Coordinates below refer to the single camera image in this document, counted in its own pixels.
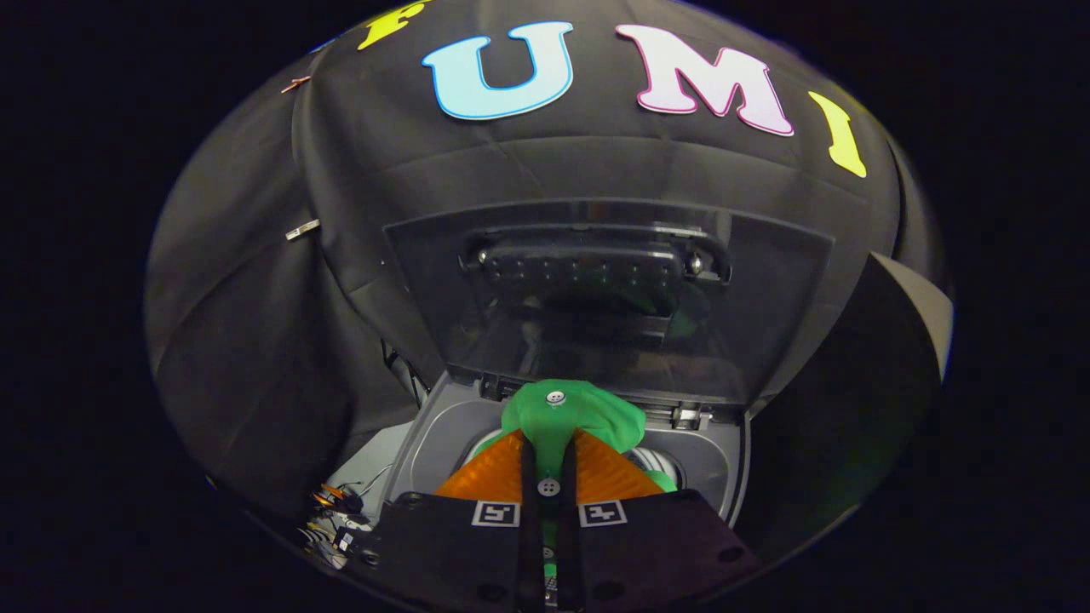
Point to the dark grey washing machine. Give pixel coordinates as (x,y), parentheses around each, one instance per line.
(596,340)

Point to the green polo shirt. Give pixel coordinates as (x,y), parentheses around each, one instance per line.
(579,417)

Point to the red clip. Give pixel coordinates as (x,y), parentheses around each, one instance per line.
(295,83)

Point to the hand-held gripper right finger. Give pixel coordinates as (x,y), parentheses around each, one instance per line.
(569,545)

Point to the black backdrop cloth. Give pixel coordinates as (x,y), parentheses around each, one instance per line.
(341,170)

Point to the grey cabinet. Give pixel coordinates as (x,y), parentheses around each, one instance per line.
(924,315)

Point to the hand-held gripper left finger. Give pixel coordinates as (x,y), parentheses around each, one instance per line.
(528,528)

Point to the white clip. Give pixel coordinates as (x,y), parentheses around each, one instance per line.
(302,230)

